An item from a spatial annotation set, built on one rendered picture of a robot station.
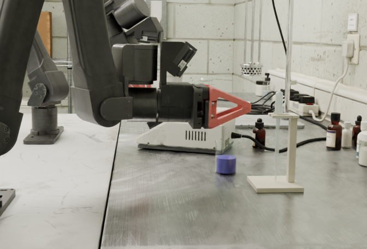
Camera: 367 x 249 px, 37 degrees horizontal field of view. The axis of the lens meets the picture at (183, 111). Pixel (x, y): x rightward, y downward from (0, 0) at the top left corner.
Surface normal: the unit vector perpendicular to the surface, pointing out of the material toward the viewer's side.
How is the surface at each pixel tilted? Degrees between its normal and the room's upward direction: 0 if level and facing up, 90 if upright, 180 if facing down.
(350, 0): 90
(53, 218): 0
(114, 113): 90
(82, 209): 0
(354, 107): 90
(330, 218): 0
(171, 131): 90
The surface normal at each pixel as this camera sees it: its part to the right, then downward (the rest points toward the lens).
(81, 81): -0.80, 0.24
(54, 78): 0.81, -0.41
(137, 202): 0.02, -0.99
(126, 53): 0.59, 0.12
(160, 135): -0.28, 0.13
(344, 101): -1.00, 0.00
